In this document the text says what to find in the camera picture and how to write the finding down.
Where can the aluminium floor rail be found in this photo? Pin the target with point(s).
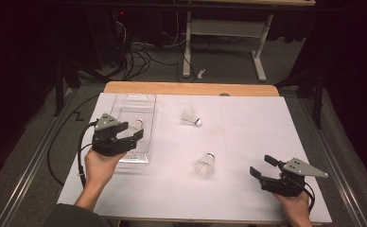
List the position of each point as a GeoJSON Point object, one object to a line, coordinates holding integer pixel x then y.
{"type": "Point", "coordinates": [343, 189]}
{"type": "Point", "coordinates": [35, 159]}

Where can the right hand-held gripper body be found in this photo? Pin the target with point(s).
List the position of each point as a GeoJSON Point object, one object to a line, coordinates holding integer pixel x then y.
{"type": "Point", "coordinates": [284, 186]}

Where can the white metal desk frame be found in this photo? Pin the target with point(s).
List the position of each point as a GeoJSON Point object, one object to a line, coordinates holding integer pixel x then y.
{"type": "Point", "coordinates": [225, 28]}

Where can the white feather shuttlecock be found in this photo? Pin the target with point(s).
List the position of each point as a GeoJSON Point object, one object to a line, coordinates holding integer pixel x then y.
{"type": "Point", "coordinates": [205, 165]}
{"type": "Point", "coordinates": [189, 117]}
{"type": "Point", "coordinates": [138, 123]}

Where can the clear plastic tray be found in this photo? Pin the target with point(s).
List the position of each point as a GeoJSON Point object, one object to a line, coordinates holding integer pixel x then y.
{"type": "Point", "coordinates": [140, 107]}

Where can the person's right hand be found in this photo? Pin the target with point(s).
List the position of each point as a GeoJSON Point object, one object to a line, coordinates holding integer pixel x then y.
{"type": "Point", "coordinates": [296, 209]}

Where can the small white floor object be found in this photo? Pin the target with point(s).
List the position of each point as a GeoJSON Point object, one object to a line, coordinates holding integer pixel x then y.
{"type": "Point", "coordinates": [200, 74]}

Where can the white table cover sheet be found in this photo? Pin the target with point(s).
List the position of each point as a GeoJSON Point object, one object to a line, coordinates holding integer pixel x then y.
{"type": "Point", "coordinates": [251, 126]}

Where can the person's left hand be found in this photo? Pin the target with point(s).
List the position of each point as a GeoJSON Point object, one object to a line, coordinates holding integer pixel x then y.
{"type": "Point", "coordinates": [99, 168]}

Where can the black metal stand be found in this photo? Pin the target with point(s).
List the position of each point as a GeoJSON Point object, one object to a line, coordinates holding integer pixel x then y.
{"type": "Point", "coordinates": [59, 94]}
{"type": "Point", "coordinates": [318, 104]}

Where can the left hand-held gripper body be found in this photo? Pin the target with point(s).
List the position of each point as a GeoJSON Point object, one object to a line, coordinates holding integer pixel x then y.
{"type": "Point", "coordinates": [106, 143]}

